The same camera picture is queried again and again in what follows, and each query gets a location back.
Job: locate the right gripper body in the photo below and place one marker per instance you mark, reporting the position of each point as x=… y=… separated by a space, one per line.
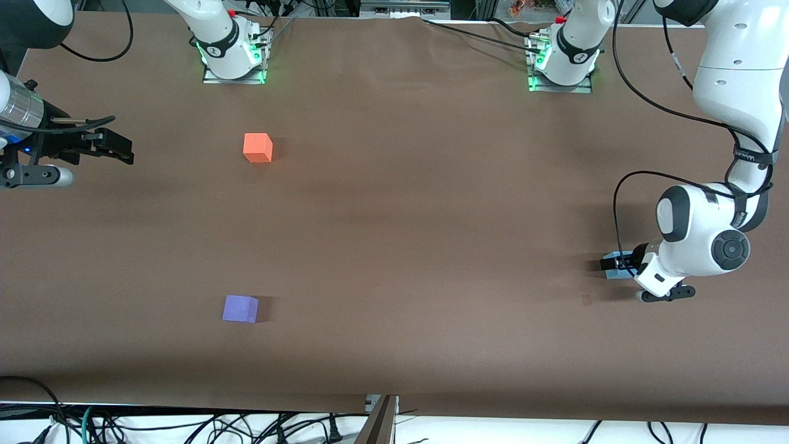
x=57 y=143

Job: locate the blue foam cube block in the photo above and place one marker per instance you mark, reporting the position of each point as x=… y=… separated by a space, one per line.
x=627 y=266

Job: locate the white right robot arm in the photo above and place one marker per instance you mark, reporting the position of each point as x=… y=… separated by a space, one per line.
x=216 y=37

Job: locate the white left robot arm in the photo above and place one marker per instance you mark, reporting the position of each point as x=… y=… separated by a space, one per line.
x=733 y=80

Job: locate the orange foam cube block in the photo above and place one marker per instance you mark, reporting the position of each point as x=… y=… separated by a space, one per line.
x=257 y=148

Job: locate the purple foam cube block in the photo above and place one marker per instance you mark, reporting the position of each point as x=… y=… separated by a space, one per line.
x=239 y=308

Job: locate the brown table cover sheet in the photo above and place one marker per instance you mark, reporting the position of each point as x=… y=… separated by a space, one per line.
x=431 y=216

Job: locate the orange background object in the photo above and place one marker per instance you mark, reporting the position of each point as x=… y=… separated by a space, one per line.
x=521 y=7

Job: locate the black power plug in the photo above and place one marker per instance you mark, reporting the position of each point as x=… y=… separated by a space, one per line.
x=334 y=430

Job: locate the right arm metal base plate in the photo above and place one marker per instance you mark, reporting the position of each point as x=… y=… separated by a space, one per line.
x=212 y=79

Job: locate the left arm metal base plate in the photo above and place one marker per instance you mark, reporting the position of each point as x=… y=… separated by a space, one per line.
x=582 y=87

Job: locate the small metal bracket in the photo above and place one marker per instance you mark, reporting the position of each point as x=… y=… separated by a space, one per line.
x=372 y=402

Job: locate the aluminium post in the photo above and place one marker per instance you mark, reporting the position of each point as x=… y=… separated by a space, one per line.
x=379 y=425

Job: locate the aluminium frame rail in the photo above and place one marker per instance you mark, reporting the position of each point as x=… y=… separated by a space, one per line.
x=404 y=9

